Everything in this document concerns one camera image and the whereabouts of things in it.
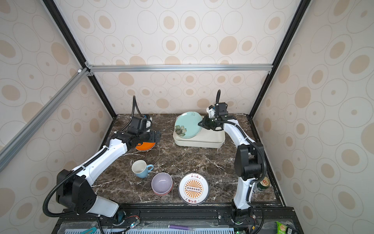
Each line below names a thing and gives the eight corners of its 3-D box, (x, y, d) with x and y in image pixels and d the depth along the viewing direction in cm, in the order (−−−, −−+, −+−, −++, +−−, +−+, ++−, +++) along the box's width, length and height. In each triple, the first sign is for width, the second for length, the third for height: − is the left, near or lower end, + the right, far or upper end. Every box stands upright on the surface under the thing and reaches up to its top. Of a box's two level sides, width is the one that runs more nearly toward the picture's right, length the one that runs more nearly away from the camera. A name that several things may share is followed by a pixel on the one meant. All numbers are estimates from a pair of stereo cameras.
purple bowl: (152, 196, 82) (149, 192, 76) (155, 177, 89) (153, 172, 83) (172, 196, 82) (170, 192, 76) (173, 177, 89) (172, 172, 83)
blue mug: (135, 178, 89) (130, 172, 81) (138, 167, 93) (133, 160, 85) (153, 178, 89) (150, 172, 81) (155, 167, 93) (152, 160, 85)
